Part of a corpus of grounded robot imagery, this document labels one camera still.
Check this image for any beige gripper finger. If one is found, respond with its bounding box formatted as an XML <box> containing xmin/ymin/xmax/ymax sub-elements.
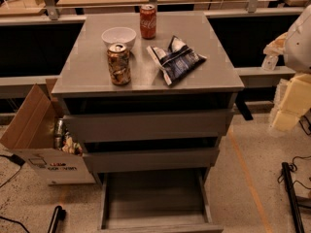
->
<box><xmin>263</xmin><ymin>33</ymin><xmax>288</xmax><ymax>55</ymax></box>
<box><xmin>269</xmin><ymin>74</ymin><xmax>311</xmax><ymax>132</ymax></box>

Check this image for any orange patterned drink can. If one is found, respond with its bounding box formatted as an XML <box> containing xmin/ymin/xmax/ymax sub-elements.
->
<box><xmin>107</xmin><ymin>43</ymin><xmax>131</xmax><ymax>85</ymax></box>

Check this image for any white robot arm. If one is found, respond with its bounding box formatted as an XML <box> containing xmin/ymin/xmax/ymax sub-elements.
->
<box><xmin>261</xmin><ymin>5</ymin><xmax>311</xmax><ymax>132</ymax></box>

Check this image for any grey top drawer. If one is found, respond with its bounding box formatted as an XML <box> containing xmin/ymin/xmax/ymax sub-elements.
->
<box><xmin>64</xmin><ymin>109</ymin><xmax>233</xmax><ymax>143</ymax></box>

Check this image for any grey middle drawer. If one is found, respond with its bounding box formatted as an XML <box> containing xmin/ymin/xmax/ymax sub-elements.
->
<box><xmin>83</xmin><ymin>148</ymin><xmax>220</xmax><ymax>173</ymax></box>

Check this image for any red cola can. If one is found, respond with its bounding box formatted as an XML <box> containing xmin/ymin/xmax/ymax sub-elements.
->
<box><xmin>140</xmin><ymin>4</ymin><xmax>156</xmax><ymax>39</ymax></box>

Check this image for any grey drawer cabinet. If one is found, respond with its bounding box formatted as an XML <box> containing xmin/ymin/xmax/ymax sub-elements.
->
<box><xmin>52</xmin><ymin>11</ymin><xmax>245</xmax><ymax>186</ymax></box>

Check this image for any grey open bottom drawer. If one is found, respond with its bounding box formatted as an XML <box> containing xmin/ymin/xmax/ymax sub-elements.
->
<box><xmin>98</xmin><ymin>169</ymin><xmax>224</xmax><ymax>233</ymax></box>

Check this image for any silver can in box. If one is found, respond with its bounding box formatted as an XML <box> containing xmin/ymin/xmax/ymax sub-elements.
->
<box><xmin>53</xmin><ymin>118</ymin><xmax>65</xmax><ymax>149</ymax></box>

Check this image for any clear sanitizer bottle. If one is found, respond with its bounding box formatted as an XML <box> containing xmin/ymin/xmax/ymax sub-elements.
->
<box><xmin>261</xmin><ymin>55</ymin><xmax>279</xmax><ymax>71</ymax></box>

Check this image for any blue chip bag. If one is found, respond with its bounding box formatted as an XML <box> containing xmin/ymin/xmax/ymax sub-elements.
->
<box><xmin>147</xmin><ymin>36</ymin><xmax>207</xmax><ymax>85</ymax></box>

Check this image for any black power strip right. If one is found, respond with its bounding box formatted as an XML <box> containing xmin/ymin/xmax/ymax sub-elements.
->
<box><xmin>282</xmin><ymin>162</ymin><xmax>305</xmax><ymax>233</ymax></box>

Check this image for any white ceramic bowl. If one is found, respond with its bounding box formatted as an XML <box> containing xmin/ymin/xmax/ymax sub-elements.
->
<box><xmin>101</xmin><ymin>27</ymin><xmax>137</xmax><ymax>50</ymax></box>

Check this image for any cardboard box with cans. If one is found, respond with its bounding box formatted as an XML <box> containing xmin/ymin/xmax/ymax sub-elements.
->
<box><xmin>0</xmin><ymin>79</ymin><xmax>95</xmax><ymax>184</ymax></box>

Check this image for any black tool bottom left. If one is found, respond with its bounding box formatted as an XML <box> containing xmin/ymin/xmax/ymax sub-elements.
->
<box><xmin>48</xmin><ymin>205</ymin><xmax>66</xmax><ymax>233</ymax></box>

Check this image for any black power adapter left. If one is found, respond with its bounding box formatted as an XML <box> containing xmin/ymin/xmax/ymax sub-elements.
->
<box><xmin>10</xmin><ymin>154</ymin><xmax>25</xmax><ymax>166</ymax></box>

